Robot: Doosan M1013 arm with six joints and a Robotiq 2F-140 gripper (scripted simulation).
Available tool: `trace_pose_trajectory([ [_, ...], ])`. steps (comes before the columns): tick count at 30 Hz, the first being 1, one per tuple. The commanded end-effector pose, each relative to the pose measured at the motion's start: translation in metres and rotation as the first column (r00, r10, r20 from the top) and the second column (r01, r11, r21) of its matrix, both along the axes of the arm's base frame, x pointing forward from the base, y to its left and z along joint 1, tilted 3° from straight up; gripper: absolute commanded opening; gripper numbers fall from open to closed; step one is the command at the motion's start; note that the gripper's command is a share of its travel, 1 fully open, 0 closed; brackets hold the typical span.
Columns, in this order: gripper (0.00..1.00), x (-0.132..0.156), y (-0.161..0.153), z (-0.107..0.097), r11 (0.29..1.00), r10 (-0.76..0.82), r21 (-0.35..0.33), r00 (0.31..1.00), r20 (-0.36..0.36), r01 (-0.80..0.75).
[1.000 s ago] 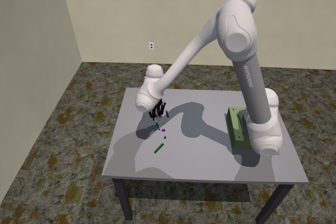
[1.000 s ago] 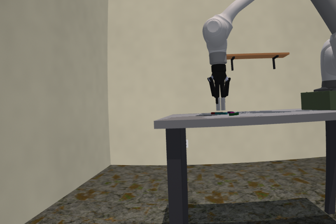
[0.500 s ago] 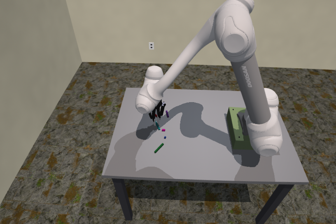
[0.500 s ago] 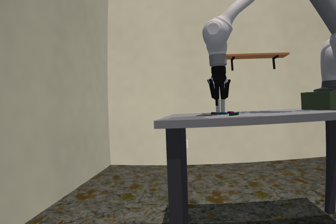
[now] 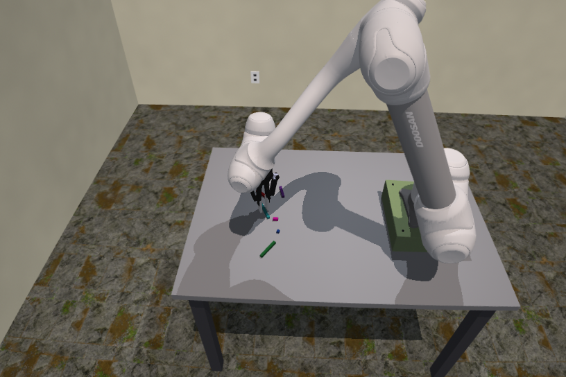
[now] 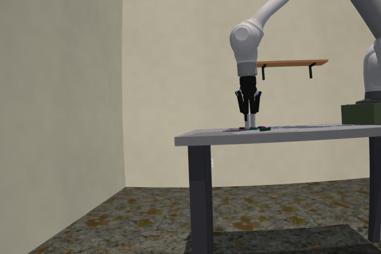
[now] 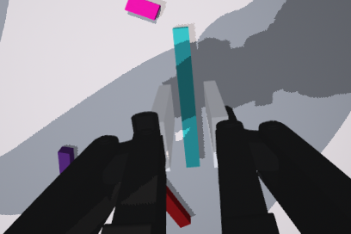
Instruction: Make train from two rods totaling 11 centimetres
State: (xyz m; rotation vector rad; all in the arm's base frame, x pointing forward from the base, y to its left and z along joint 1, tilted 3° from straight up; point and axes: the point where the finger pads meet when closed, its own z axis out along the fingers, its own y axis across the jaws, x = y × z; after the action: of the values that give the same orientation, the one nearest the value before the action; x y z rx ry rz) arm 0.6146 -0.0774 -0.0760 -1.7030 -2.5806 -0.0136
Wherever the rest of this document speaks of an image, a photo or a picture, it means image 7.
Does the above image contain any dark red rod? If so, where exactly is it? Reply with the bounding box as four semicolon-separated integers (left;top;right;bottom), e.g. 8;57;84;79
166;187;191;228

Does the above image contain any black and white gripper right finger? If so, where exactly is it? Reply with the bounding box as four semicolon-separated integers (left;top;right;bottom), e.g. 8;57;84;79
203;81;351;234

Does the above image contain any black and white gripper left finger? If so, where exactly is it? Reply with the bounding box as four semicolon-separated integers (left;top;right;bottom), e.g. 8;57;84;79
4;84;175;234

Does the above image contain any turquoise rod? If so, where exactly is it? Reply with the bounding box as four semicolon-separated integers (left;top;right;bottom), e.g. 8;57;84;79
173;27;200;168

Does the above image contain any magenta rectangular block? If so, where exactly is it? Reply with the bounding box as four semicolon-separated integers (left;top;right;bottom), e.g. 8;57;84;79
125;0;161;20

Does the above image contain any purple rod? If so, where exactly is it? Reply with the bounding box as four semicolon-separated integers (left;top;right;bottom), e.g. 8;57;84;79
58;146;74;174

